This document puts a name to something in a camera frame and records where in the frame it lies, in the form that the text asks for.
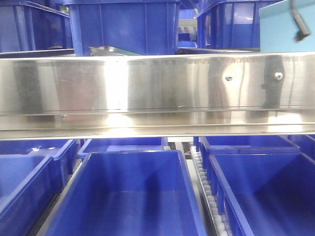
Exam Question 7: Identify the right rail screw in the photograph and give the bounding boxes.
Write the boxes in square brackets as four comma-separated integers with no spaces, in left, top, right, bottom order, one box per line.
[274,72,284,81]

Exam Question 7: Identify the dark blue bin upper left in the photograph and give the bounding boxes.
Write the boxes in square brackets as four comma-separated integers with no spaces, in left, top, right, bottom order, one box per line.
[0,0,73,53]

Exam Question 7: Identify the white roller track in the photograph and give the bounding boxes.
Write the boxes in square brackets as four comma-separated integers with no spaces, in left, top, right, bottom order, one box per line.
[190,146,232,236]

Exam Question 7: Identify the dark blue bin front centre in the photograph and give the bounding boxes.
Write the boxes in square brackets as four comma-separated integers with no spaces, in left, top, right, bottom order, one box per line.
[46,150,206,236]

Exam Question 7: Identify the black cable with connector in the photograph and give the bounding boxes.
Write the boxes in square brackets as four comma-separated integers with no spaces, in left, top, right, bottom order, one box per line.
[289,0,312,42]

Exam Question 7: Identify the stainless steel shelf rail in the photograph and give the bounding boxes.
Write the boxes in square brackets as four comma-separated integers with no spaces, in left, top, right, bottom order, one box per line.
[0,50,315,140]

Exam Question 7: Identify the dark blue bin back right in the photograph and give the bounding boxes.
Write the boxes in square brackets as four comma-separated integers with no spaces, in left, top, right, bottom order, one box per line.
[196,135,300,169]

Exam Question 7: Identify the dark blue bin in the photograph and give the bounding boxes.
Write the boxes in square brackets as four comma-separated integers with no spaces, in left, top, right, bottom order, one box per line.
[0,139,80,193]
[77,137,168,159]
[63,0,180,56]
[0,0,73,53]
[46,150,206,236]
[288,135,315,160]
[196,135,300,169]
[0,155,54,236]
[207,153,315,236]

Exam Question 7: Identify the dark blue bin upper centre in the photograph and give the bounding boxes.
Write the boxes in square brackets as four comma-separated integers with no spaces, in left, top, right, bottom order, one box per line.
[63,0,180,56]

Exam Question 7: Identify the dark blue bin back left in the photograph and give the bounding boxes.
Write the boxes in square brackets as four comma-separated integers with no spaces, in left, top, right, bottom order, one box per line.
[0,139,80,193]

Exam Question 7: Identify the dark blue bin front right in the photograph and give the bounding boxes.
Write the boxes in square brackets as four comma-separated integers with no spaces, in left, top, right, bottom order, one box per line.
[207,153,315,236]

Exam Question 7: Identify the dark blue bin far right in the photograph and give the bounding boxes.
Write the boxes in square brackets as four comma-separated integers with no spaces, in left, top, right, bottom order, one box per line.
[288,135,315,160]

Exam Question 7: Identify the dark blue bin back centre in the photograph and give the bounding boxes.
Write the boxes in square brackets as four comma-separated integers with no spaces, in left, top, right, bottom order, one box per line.
[77,137,168,159]

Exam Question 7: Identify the dark blue bin upper shelf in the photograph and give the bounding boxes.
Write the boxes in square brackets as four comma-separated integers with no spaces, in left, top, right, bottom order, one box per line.
[197,0,277,49]

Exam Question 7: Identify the light blue bin right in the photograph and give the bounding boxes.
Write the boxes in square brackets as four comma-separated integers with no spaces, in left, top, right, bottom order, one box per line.
[259,0,315,52]

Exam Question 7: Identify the dark blue bin front left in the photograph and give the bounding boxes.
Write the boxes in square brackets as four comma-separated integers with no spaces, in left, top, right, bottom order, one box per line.
[0,155,54,236]

